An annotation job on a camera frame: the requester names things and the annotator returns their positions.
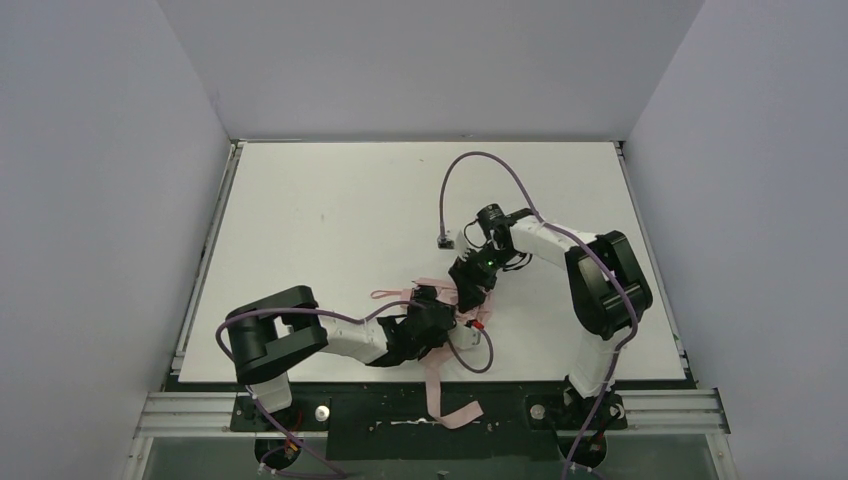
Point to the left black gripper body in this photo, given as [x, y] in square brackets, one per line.
[436, 316]

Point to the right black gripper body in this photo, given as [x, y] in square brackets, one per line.
[469, 287]

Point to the pink folding umbrella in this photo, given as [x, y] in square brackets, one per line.
[433, 361]

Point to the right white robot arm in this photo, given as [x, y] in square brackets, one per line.
[608, 288]

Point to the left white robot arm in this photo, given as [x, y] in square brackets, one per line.
[265, 339]

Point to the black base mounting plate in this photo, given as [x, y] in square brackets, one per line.
[534, 420]

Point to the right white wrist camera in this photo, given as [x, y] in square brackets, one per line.
[455, 242]

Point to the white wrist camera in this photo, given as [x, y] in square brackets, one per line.
[455, 242]
[464, 337]

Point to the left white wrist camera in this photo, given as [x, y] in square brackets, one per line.
[464, 337]

